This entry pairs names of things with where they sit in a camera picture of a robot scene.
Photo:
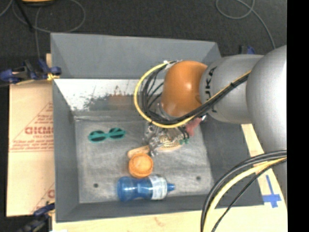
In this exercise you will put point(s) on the green sunglasses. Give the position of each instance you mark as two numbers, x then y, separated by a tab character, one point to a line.
106	134

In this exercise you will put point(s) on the blue plastic bottle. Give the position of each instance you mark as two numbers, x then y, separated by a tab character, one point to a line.
141	188

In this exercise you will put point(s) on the orange round cup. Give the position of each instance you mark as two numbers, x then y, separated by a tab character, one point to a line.
141	165

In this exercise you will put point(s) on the pink soft object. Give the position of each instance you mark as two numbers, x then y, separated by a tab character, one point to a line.
193	127

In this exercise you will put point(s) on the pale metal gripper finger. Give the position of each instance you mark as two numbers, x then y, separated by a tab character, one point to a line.
153	149
147	134

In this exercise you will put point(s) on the brown cardboard board, red print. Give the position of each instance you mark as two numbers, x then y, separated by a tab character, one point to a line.
29	168

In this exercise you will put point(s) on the grey metal bin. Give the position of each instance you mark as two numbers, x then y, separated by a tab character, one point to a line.
101	57

